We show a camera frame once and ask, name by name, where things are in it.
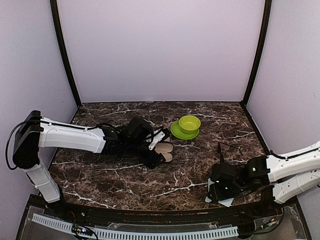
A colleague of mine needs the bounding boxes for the black glasses case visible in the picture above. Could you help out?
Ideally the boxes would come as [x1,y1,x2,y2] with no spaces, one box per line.
[154,141,174,163]

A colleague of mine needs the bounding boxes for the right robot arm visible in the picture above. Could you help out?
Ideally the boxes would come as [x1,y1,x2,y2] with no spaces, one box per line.
[205,142,320,217]

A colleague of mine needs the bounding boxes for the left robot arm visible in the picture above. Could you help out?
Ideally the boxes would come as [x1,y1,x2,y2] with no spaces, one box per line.
[8,110,166,218]

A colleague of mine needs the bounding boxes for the black sunglasses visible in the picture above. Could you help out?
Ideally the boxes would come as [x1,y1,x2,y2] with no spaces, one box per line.
[215,141,247,166]

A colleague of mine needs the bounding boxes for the green plate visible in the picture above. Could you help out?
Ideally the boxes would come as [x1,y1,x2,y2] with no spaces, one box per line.
[170,120,200,140]

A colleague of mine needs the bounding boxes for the green bowl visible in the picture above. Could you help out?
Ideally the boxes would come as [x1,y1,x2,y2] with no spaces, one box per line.
[178,115,201,134]

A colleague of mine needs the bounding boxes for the black table front rail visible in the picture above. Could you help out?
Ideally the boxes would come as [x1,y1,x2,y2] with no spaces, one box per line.
[45,202,285,231]

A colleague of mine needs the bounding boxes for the white slotted cable duct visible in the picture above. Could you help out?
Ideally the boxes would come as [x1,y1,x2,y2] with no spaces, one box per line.
[31,213,239,240]

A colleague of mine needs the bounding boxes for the left black frame post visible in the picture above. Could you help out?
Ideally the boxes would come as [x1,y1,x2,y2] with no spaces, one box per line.
[49,0,82,108]

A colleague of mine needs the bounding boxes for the black frame post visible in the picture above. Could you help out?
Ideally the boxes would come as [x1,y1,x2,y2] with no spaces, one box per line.
[49,0,82,108]
[240,0,273,108]

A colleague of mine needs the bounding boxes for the right black frame post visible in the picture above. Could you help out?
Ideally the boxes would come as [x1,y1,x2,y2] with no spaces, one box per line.
[240,0,273,108]

